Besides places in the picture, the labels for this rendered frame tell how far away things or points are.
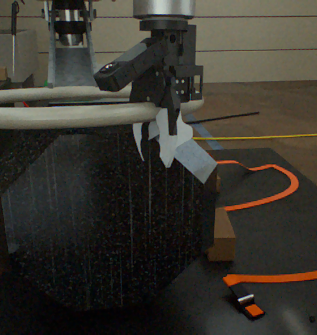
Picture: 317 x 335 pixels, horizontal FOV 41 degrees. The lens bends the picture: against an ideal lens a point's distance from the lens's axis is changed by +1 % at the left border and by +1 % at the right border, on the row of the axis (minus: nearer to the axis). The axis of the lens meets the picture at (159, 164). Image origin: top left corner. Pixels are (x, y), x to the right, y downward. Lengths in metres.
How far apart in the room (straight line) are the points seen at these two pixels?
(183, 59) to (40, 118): 0.23
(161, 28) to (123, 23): 6.05
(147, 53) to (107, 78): 0.07
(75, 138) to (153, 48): 0.75
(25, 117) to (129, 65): 0.16
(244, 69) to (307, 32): 1.14
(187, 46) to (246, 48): 6.41
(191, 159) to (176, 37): 0.80
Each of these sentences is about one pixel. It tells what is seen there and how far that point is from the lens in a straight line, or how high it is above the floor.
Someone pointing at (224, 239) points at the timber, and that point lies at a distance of 1.91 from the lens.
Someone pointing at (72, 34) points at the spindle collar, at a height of 1.00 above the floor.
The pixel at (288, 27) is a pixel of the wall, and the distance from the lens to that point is 7.29.
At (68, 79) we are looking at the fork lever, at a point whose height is 0.90.
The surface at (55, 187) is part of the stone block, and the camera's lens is 1.36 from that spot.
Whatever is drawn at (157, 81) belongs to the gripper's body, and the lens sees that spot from 0.61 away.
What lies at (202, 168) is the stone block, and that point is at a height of 0.58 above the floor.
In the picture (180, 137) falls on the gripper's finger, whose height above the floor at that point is 0.90.
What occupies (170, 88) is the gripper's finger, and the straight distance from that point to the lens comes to 0.60.
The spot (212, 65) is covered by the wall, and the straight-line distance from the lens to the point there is 6.93.
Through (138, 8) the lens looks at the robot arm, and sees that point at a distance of 0.62.
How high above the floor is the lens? 1.07
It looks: 20 degrees down
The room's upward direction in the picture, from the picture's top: straight up
